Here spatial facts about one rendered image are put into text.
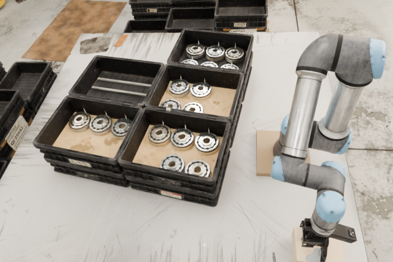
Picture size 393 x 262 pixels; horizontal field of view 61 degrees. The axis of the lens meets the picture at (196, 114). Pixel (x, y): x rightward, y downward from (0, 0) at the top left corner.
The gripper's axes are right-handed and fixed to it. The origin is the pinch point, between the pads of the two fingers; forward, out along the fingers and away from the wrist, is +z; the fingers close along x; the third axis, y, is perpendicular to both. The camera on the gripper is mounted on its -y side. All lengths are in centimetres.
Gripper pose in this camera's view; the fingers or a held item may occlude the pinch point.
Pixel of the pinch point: (317, 247)
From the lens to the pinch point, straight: 134.7
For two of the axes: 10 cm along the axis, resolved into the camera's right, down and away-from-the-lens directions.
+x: -1.1, 7.6, -6.4
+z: 1.0, 6.5, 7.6
